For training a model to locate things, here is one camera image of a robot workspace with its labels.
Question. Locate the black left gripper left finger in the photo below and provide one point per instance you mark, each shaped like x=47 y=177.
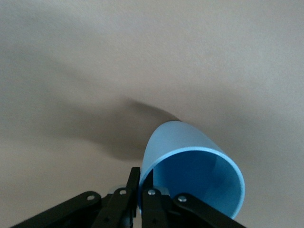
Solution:
x=134 y=185

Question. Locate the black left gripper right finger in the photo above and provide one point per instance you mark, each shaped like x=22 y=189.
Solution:
x=152 y=209

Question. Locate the blue plastic cup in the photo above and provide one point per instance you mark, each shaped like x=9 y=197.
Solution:
x=180 y=142

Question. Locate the brown table cover mat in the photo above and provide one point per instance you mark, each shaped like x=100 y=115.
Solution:
x=95 y=47

